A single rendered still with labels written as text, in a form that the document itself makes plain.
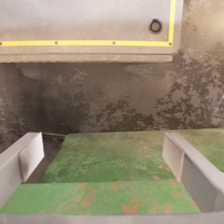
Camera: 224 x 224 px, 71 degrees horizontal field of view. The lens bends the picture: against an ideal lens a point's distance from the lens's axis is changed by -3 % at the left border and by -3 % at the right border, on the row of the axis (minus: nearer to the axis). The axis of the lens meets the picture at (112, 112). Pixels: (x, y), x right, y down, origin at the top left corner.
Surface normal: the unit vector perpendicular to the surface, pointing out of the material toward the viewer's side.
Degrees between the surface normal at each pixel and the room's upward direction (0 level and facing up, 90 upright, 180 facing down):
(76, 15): 0
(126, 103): 0
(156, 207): 90
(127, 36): 0
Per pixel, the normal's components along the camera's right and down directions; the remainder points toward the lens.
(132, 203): -0.03, -0.97
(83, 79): 0.02, 0.25
